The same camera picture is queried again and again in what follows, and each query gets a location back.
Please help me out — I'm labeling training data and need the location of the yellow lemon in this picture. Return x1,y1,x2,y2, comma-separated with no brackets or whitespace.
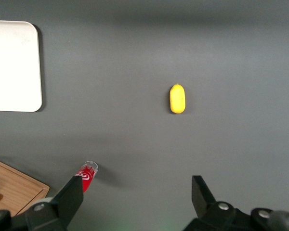
169,83,186,115

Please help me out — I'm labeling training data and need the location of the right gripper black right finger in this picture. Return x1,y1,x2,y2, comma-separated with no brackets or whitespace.
183,175,256,231

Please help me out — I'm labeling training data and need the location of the red coke bottle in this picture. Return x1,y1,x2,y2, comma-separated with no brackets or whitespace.
74,160,99,193

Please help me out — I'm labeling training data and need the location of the cream plastic tray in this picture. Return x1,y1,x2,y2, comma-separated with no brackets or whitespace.
0,20,43,113

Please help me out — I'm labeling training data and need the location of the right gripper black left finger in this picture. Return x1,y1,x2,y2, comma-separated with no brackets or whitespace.
26,175,84,231

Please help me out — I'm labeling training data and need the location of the wooden drawer cabinet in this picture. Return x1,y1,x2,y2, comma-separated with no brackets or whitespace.
0,156,50,216

